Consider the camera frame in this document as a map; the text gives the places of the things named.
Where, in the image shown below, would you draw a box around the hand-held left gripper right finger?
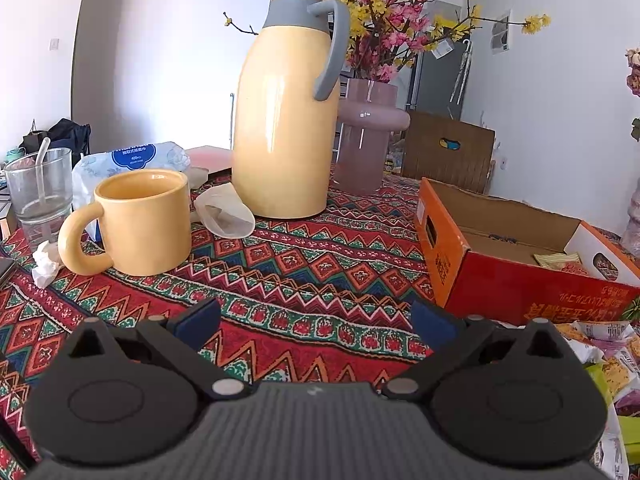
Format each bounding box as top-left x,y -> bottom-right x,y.
382,300 -> 571,403

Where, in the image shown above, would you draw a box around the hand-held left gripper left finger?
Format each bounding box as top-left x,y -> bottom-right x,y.
65,299 -> 251,402

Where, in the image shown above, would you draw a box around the orange cardboard box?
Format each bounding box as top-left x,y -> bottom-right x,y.
414,177 -> 640,328

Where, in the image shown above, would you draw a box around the pile of snack packets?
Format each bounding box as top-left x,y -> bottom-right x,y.
550,320 -> 640,480

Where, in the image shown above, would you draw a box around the yellow ceramic mug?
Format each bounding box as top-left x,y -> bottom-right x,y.
57,169 -> 193,277

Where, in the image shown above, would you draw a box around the red patterned tablecloth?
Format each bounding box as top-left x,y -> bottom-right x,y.
0,160 -> 640,480

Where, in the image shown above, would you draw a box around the pink flat board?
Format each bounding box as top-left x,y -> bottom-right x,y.
185,146 -> 233,173

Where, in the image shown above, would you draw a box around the brown cardboard box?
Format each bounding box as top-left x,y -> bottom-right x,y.
401,110 -> 496,195

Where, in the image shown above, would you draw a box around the crumpled white tissue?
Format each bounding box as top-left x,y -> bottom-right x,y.
31,240 -> 63,289

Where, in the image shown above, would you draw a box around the wet wipes pack blue label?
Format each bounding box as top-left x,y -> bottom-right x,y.
71,141 -> 192,241

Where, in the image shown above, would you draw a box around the smooth pink vase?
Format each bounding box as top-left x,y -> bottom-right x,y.
332,78 -> 412,196

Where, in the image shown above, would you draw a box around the clear drinking glass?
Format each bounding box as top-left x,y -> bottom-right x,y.
4,147 -> 75,238

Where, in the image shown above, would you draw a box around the clear glass straw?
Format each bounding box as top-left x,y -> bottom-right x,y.
34,137 -> 52,221

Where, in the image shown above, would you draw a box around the textured pink vase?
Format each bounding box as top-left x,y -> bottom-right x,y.
620,185 -> 640,258

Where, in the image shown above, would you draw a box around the black bag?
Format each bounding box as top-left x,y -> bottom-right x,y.
19,118 -> 92,168

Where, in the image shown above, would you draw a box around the grey refrigerator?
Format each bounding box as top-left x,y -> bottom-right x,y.
405,35 -> 473,121

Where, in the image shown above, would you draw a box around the white folded umbrella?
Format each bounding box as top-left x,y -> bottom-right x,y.
450,39 -> 473,106

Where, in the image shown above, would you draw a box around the pink and yellow blossom branches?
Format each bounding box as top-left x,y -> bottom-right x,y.
222,0 -> 552,83

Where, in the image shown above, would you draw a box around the dried pink roses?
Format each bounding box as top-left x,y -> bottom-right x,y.
625,47 -> 640,143

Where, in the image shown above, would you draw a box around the yellow thermos jug grey handle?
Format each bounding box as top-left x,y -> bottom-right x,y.
231,0 -> 351,220

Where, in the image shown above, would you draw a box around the white wall panel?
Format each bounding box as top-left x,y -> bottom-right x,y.
490,9 -> 512,55

